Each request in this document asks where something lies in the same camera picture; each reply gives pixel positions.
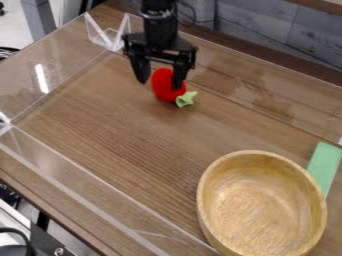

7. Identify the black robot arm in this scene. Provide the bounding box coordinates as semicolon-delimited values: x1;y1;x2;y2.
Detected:
121;0;197;91

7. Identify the red plush strawberry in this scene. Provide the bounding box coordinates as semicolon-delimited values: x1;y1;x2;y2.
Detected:
151;68;197;108

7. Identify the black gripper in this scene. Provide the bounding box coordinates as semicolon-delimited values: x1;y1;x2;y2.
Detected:
123;13;197;90

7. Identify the clear acrylic corner bracket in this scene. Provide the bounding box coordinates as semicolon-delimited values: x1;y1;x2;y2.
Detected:
84;12;131;52

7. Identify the clear acrylic enclosure wall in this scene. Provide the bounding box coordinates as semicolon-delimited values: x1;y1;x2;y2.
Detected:
0;20;342;256

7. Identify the black metal bracket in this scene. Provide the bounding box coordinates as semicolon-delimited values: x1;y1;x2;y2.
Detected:
29;224;76;256

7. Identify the black cable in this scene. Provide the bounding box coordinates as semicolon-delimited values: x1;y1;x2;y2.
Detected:
0;227;37;256

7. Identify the wooden bowl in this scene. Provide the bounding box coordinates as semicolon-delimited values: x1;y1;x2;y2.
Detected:
196;150;327;256

